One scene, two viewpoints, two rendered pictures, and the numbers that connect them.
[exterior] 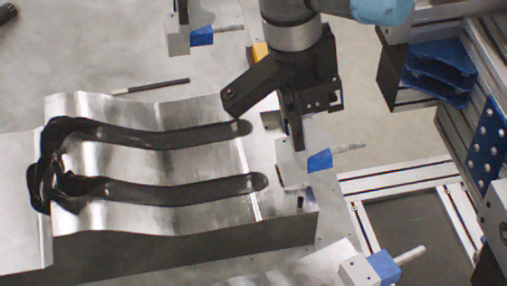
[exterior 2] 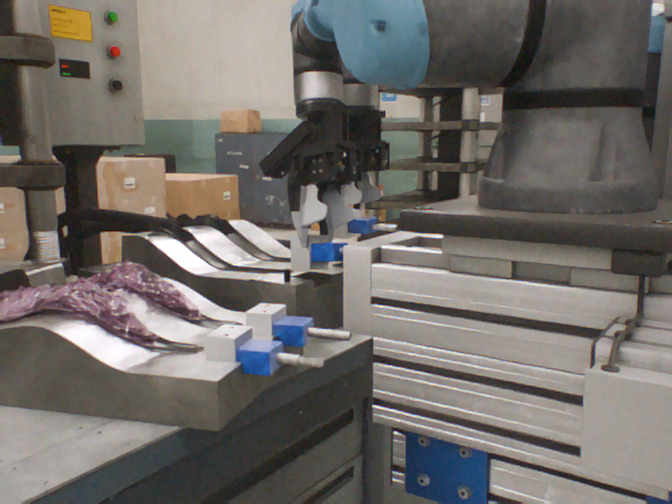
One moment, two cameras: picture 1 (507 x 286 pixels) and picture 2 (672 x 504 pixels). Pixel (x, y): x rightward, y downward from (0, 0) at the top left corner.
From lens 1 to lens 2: 1.17 m
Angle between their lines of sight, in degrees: 56
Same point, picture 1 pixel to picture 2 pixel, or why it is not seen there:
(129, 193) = (198, 250)
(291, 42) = (299, 89)
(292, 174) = (298, 255)
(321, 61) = (329, 126)
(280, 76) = (296, 133)
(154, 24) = not seen: hidden behind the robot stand
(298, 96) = (303, 154)
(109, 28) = not seen: hidden behind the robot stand
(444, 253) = not seen: outside the picture
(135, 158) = (231, 248)
